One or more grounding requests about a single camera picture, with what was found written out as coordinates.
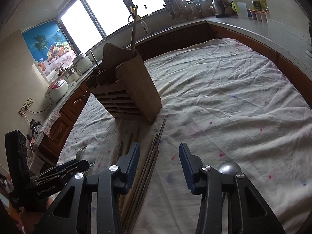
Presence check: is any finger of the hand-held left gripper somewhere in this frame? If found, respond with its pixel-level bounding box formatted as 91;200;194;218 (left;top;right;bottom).
33;169;74;184
56;160;90;172

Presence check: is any metal chopstick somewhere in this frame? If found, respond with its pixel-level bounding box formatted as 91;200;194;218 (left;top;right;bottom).
144;118;167;191
89;49;101;70
133;138;154;195
136;132;159;200

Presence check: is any white plastic container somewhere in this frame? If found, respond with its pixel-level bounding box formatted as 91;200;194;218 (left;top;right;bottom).
236;2;249;18

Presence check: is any kitchen window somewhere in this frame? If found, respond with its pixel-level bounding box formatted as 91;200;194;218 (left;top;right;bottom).
58;0;220;45

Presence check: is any floral white tablecloth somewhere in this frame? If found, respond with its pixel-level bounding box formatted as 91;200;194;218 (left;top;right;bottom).
56;38;312;234

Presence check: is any metal dish rack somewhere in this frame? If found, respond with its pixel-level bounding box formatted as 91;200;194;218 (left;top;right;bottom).
162;0;203;20

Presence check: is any white lace cloth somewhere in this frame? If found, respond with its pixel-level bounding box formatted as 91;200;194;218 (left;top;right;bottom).
40;111;61;140

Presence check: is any wall socket with cable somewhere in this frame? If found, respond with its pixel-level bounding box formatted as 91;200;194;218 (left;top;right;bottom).
19;97;34;116

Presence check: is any round metal spoon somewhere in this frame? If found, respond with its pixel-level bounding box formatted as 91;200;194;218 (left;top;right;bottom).
217;161;241;176

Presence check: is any large white cooker pot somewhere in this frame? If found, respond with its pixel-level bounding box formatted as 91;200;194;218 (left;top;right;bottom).
72;52;94;74

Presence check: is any fruit and palm wall poster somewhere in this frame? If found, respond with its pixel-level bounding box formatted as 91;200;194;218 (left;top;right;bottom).
22;21;75;78

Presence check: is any wooden utensil holder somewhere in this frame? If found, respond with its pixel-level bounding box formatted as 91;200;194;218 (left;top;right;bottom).
86;43;163;125

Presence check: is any metal fork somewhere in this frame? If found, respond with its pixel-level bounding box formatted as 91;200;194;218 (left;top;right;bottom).
76;144;89;160
84;162;96;175

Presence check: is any small white electric pot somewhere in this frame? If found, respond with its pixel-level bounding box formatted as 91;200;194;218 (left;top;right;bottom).
65;68;81;83

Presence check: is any wooden chopstick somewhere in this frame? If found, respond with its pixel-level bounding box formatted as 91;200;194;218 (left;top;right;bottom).
131;5;138;59
125;132;134;155

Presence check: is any white and pink rice cooker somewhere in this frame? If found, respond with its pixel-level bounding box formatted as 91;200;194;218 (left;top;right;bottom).
44;79;69;103

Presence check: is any chrome faucet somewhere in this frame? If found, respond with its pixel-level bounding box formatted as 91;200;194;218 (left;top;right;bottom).
127;14;149;35

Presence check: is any bundle of wooden chopsticks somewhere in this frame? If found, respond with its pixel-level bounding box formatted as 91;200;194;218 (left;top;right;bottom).
124;149;160;234

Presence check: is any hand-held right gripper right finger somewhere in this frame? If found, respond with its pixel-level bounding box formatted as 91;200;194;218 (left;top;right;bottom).
179;143;286;234

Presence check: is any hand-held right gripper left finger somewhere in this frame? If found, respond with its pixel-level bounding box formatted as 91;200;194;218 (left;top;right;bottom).
33;142;141;234

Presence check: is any steel electric kettle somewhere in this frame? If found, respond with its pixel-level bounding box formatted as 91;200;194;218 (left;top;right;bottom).
212;0;230;18

